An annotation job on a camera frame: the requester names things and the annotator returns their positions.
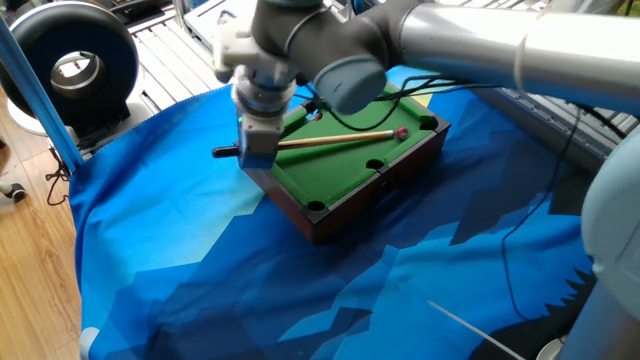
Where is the grey Schunk gripper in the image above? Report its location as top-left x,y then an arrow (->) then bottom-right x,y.
236,113 -> 285,171

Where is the wooden pool cue black butt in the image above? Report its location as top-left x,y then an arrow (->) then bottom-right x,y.
211,128 -> 396,160

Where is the mini green felt pool table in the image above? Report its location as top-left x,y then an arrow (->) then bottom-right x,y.
243,82 -> 451,245

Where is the blue mountain print cloth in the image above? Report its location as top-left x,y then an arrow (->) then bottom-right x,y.
68,64 -> 601,360

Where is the black round blower fan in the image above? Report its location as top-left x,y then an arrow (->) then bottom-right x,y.
0,1 -> 141,136

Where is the blue metal pole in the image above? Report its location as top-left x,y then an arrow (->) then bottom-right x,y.
0,17 -> 85,174

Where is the black chair caster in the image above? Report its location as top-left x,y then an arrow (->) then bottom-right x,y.
0,179 -> 29,204

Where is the thin white rod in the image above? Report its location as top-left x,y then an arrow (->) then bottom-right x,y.
427,299 -> 526,360

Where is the black sensor cable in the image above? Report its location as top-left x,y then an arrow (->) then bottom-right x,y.
294,74 -> 501,132

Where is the thin black cable on cloth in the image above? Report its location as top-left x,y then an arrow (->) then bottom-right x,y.
501,104 -> 584,321

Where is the long aluminium table rail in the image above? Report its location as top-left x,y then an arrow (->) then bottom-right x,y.
474,87 -> 640,171

